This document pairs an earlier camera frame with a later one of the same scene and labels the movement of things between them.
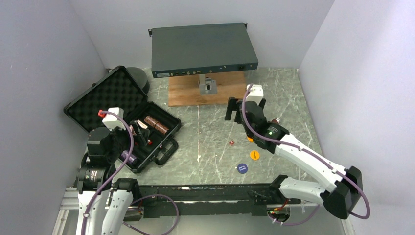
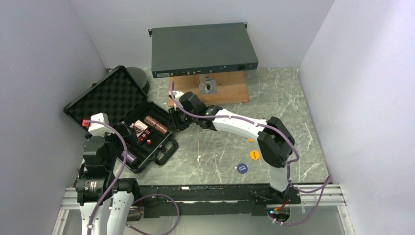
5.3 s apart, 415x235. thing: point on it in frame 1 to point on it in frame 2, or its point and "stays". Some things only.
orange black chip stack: [150, 121] stays
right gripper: [233, 105] to [173, 119]
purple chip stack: [132, 159] stays
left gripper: [125, 133] stays
